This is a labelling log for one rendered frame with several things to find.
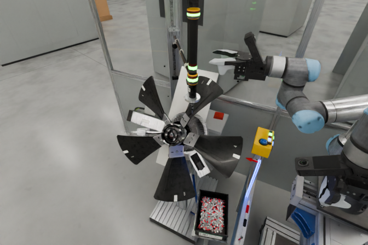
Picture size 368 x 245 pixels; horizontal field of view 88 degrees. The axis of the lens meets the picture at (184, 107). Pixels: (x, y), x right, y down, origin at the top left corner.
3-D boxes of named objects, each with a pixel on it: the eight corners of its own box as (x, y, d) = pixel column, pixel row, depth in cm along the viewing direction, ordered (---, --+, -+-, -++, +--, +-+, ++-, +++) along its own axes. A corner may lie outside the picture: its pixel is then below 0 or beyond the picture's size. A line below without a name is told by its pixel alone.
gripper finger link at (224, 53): (211, 63, 78) (232, 69, 74) (212, 48, 75) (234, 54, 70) (215, 60, 80) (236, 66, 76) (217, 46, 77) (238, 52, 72)
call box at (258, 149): (254, 137, 132) (258, 126, 125) (270, 141, 128) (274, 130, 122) (250, 154, 120) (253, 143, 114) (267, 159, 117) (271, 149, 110)
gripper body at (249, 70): (231, 79, 71) (265, 83, 69) (235, 57, 66) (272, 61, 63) (233, 70, 77) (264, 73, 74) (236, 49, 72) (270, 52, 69)
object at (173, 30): (168, 38, 135) (167, 25, 130) (178, 38, 136) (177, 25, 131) (170, 43, 127) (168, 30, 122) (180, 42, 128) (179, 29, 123)
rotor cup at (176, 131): (167, 121, 114) (157, 121, 102) (191, 120, 109) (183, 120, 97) (168, 146, 113) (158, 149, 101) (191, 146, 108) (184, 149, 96)
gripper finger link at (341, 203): (343, 220, 52) (359, 203, 46) (317, 211, 54) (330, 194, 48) (341, 209, 54) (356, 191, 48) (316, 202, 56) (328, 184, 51)
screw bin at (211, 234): (199, 194, 117) (199, 188, 112) (226, 199, 114) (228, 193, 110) (194, 235, 100) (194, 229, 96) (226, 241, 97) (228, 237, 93)
